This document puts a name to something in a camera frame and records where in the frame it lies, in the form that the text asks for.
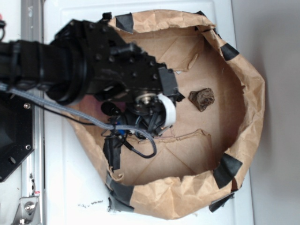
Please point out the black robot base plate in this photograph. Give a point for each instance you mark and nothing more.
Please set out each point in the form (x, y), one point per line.
(16, 133)

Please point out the aluminium rail frame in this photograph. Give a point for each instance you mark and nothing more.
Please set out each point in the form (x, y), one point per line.
(32, 170)

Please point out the metal corner bracket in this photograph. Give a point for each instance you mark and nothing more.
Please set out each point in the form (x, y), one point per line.
(28, 212)

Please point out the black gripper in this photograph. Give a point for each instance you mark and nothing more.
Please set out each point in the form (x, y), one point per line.
(100, 63)

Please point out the brown paper bag bin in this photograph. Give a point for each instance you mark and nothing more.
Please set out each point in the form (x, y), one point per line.
(205, 155)

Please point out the brown rock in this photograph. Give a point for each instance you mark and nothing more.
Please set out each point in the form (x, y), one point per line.
(202, 99)

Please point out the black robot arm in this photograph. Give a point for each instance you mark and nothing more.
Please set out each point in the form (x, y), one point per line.
(26, 65)

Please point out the white plastic tray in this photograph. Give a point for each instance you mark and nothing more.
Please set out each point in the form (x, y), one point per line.
(74, 191)

